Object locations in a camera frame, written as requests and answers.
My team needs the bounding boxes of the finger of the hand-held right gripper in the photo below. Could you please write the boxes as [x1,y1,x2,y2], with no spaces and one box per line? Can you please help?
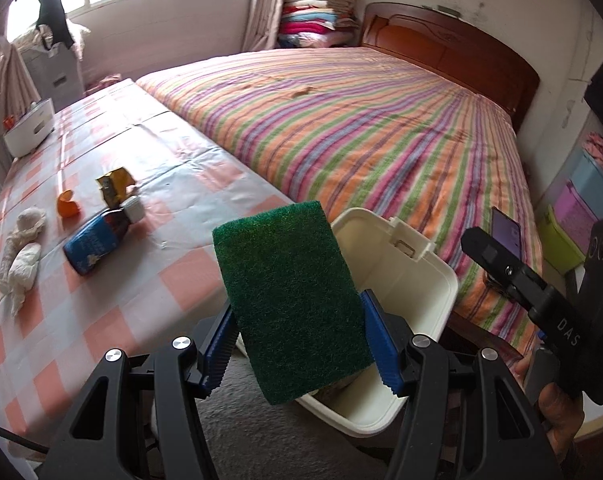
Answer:
[460,227,549,319]

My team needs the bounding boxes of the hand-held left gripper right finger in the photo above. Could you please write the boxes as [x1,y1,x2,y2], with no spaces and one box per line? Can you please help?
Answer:
[360,291,567,480]

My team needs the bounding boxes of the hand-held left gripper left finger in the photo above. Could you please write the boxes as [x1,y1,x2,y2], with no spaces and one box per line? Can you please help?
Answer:
[34,304,237,480]

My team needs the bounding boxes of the cream plastic bin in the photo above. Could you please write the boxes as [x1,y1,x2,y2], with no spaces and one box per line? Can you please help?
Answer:
[236,207,458,438]

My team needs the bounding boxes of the green scouring sponge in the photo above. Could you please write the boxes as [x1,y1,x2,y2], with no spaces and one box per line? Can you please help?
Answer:
[212,201,375,406]

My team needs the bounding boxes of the blue bottle with white cap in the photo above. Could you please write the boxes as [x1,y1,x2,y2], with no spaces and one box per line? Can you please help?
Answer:
[63,196,145,277]

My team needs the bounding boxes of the yellow brown wrapper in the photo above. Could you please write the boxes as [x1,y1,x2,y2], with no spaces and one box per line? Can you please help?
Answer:
[96,167,135,207]

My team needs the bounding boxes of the orange peel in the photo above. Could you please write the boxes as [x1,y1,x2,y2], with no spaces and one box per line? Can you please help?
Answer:
[56,189,81,217]

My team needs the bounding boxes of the white tissue wad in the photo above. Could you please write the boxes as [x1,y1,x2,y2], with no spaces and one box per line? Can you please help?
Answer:
[0,242,42,317]
[6,207,47,253]

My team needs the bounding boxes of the person's right hand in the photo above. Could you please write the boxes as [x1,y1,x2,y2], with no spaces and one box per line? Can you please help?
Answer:
[514,356,588,457]

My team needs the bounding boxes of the smartphone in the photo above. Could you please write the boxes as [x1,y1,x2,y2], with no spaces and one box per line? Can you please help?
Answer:
[490,206,523,261]

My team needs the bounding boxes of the purple plastic storage box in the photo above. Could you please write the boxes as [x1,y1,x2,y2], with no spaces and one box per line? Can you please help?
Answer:
[551,180,599,233]

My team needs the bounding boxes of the blue plastic storage box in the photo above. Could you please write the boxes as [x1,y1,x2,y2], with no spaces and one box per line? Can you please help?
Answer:
[564,150,603,211]

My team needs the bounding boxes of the pink floral cloth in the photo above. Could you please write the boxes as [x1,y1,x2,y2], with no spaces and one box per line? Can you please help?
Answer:
[581,132,603,181]

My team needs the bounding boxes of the striped bed sheet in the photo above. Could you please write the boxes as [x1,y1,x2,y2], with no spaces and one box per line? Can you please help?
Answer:
[136,46,538,356]

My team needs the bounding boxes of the wooden bed headboard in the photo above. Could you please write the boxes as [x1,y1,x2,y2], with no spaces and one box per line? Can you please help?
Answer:
[357,1,541,133]

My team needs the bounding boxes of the white utensil holder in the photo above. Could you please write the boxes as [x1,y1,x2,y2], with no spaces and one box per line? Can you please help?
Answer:
[2,99,57,157]

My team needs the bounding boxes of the pink floral cushion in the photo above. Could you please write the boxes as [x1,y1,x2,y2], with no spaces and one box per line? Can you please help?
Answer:
[86,74,123,93]

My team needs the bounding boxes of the stack of folded blankets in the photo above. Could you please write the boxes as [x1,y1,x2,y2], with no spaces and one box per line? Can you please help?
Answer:
[276,0,362,50]

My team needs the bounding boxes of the grey plastic cabinet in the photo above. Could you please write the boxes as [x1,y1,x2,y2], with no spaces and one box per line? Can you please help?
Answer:
[22,42,85,98]

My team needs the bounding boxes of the tied beige curtain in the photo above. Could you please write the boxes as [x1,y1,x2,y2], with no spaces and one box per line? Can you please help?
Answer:
[0,35,40,108]

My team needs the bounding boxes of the pale cloth pile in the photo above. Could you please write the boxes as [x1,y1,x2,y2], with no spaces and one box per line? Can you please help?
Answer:
[9,19,92,51]

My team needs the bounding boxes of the black sleeveless top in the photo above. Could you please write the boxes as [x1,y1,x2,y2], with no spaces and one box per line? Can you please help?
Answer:
[34,0,76,50]

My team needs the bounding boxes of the black cable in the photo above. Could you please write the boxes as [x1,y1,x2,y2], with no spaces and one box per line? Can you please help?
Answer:
[0,420,47,456]

